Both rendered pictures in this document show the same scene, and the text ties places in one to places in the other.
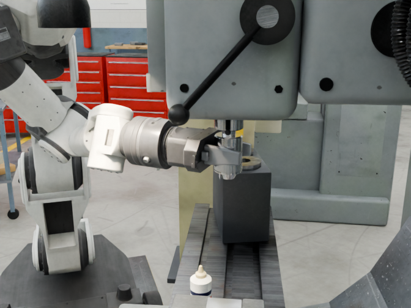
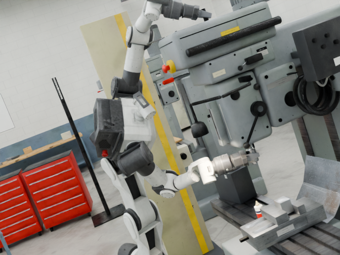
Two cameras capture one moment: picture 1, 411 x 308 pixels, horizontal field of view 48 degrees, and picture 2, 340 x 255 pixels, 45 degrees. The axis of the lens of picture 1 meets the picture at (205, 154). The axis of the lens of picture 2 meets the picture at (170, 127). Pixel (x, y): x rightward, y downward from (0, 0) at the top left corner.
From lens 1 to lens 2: 1.33 m
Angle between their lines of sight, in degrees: 20
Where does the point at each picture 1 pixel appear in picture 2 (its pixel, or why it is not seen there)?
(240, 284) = not seen: hidden behind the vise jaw
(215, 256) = (244, 208)
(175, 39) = (235, 124)
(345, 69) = (283, 114)
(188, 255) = (234, 213)
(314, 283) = not seen: hidden behind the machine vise
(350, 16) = (278, 100)
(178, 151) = (238, 161)
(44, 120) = (163, 181)
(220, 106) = (253, 138)
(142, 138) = (223, 163)
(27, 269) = not seen: outside the picture
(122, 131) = (213, 164)
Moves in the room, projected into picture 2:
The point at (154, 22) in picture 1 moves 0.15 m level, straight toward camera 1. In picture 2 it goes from (218, 123) to (237, 122)
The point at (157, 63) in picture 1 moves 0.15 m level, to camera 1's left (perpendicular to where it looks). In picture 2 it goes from (223, 135) to (195, 147)
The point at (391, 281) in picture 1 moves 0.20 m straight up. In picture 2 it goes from (313, 178) to (302, 142)
